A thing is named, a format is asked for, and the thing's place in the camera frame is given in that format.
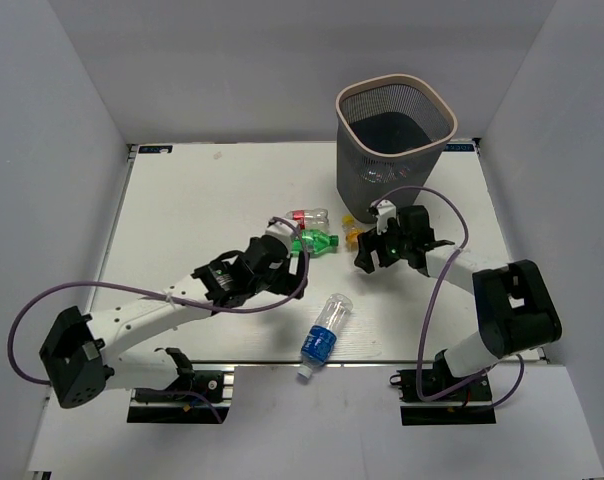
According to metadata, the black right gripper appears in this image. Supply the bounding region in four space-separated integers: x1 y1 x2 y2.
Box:
355 216 412 273

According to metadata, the clear bottle yellow label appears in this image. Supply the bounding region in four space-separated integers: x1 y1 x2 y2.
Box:
342 215 366 251

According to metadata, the green bottle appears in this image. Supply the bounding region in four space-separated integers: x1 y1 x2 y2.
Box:
292 229 339 258

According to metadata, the clear bottle red cap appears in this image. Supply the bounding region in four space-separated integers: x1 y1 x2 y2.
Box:
285 208 329 232

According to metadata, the clear bottle blue label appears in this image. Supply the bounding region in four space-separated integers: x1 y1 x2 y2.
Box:
297 293 353 381

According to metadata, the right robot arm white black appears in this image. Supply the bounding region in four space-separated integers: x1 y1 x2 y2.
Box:
354 200 562 401

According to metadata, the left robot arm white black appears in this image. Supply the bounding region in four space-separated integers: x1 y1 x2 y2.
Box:
39 235 309 409

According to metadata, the grey mesh waste bin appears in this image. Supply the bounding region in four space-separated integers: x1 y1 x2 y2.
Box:
335 74 458 223

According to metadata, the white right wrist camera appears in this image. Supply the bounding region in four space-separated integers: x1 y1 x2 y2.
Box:
371 199 397 235

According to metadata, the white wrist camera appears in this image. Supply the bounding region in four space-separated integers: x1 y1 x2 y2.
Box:
371 199 397 235
265 217 299 249

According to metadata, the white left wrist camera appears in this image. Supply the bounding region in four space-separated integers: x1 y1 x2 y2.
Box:
265 217 299 249

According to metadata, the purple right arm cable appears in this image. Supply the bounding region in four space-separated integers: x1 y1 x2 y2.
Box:
374 186 527 409

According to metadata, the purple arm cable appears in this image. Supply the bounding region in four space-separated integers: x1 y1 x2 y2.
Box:
6 216 312 424
374 186 527 409

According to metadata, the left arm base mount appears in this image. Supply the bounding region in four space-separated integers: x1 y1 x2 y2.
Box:
127 367 234 425

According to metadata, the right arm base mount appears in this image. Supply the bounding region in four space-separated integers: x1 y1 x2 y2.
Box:
389 369 496 427

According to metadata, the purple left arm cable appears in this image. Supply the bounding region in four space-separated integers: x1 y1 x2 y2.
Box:
6 216 312 424

